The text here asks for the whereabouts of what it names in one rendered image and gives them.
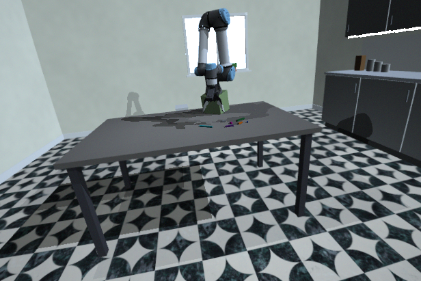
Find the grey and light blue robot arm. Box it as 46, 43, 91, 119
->
194, 8, 235, 101

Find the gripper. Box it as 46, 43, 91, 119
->
203, 85, 225, 113

